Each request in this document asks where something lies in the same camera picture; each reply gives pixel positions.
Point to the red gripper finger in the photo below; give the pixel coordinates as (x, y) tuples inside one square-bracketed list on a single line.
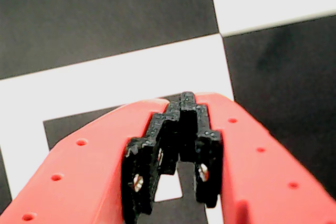
[(262, 176), (78, 176)]

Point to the black white marker checkerboard mat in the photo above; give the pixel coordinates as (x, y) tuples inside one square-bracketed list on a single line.
[(105, 11)]

